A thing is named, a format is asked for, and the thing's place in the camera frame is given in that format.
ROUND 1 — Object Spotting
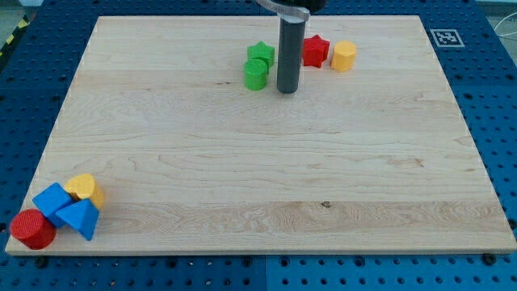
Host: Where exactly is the red cylinder block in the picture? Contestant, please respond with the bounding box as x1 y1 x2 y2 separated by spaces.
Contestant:
9 209 57 250

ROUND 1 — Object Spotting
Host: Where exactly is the white cable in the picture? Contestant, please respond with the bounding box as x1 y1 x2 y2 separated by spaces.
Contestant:
493 11 517 41

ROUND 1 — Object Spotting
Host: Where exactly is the green star block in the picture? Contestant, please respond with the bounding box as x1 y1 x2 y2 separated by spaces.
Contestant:
247 41 275 68

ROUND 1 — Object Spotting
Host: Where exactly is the white fiducial marker tag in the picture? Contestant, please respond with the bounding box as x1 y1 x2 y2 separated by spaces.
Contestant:
430 28 464 48

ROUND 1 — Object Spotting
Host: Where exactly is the green cylinder block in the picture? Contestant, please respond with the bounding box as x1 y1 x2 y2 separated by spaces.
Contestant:
244 59 268 91

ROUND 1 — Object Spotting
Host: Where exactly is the yellow hexagon block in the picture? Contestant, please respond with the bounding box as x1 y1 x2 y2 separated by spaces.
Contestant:
330 40 356 72

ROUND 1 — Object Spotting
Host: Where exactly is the blue cube block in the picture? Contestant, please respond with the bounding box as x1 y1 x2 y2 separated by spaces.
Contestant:
32 183 75 228

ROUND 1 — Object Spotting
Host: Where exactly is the yellow heart block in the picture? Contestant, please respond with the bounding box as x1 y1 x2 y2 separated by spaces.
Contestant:
64 173 105 209

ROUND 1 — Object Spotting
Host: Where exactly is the wooden board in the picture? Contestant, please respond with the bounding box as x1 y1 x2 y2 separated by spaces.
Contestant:
23 15 516 256

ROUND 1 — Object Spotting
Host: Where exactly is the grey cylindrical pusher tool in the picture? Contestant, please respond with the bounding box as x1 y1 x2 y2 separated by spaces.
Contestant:
277 16 305 94

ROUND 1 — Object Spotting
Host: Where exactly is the blue triangle block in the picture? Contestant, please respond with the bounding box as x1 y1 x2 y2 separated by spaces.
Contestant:
56 199 99 241

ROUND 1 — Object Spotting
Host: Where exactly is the red star block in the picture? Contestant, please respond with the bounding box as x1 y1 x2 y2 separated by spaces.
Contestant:
302 35 330 68

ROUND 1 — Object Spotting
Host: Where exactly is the silver clamp on tool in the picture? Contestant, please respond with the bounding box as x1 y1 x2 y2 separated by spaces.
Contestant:
256 0 310 22

